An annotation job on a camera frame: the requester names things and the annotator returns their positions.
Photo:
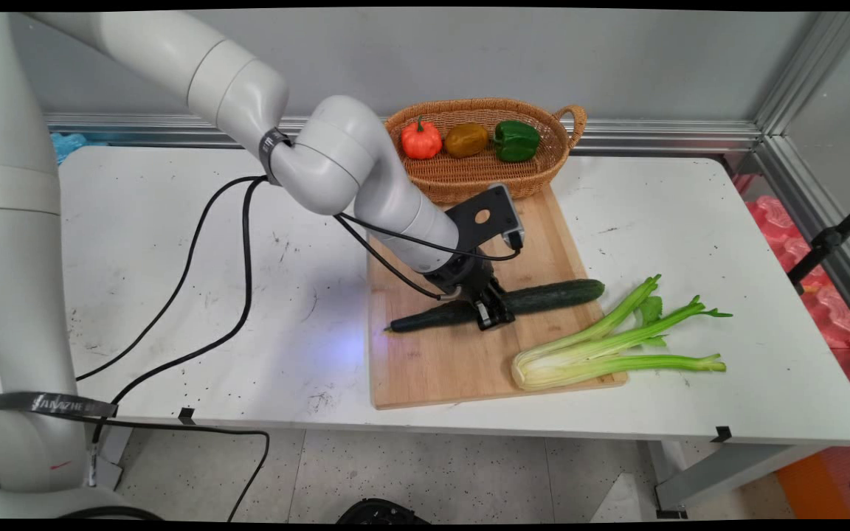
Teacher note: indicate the green celery bunch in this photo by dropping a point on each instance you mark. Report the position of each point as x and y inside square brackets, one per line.
[580, 361]

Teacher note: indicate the black tripod stand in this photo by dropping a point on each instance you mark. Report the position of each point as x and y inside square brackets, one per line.
[831, 237]

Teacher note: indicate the blue cloth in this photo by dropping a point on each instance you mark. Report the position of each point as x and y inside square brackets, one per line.
[67, 141]

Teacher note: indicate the wooden cutting board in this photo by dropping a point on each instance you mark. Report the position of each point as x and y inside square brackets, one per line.
[432, 369]

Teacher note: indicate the grey table leg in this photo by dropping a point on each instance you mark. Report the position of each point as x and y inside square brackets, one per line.
[727, 472]

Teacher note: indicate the green bell pepper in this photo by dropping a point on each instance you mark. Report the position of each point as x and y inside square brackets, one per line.
[517, 141]

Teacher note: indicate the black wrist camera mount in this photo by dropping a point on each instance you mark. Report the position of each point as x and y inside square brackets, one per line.
[502, 206]

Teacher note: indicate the black round floor object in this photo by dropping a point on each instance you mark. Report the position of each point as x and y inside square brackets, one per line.
[381, 512]

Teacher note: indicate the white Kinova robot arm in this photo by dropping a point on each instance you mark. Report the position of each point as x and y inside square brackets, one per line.
[336, 155]

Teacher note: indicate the pink foam sheet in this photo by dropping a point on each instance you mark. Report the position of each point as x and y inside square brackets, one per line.
[823, 310]

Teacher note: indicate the dark green cucumber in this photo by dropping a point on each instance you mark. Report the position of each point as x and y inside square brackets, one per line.
[558, 293]

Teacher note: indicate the aluminium frame post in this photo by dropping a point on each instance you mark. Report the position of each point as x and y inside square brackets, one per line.
[809, 81]

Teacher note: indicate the orange box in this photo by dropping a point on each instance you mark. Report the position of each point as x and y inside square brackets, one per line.
[816, 487]

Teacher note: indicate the orange toy pumpkin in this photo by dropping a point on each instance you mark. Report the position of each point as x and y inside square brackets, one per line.
[421, 140]

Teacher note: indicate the black table clip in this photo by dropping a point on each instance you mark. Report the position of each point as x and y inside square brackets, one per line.
[187, 416]
[721, 434]

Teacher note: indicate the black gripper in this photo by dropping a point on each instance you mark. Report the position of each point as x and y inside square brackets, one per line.
[462, 276]

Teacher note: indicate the brown yellow potato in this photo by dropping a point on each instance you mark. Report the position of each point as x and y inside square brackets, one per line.
[466, 140]

